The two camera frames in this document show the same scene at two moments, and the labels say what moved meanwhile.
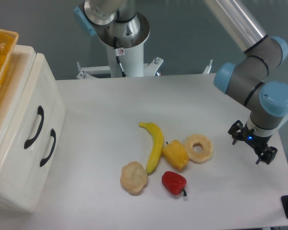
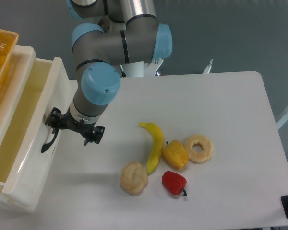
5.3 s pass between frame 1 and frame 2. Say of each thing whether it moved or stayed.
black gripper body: moved
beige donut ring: stayed
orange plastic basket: stayed
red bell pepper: stayed
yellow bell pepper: stayed
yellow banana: stayed
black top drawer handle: moved
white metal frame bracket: stayed
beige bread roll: stayed
